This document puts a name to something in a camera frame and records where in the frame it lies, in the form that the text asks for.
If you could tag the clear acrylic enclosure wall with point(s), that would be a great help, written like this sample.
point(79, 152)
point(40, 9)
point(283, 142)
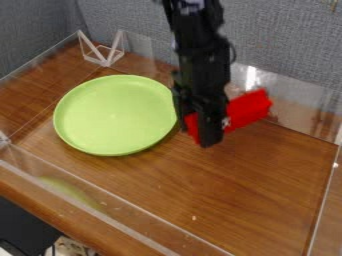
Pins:
point(261, 195)

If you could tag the white power strip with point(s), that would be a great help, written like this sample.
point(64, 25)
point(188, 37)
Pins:
point(68, 247)

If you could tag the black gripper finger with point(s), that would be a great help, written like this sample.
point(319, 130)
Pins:
point(182, 105)
point(211, 114)

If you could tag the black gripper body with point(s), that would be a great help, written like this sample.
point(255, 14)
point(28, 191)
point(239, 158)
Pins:
point(202, 48)

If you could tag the green round plate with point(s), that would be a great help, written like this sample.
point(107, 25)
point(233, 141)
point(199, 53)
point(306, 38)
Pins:
point(115, 115)

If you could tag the red rectangular block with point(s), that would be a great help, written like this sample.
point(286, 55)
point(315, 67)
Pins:
point(245, 110)

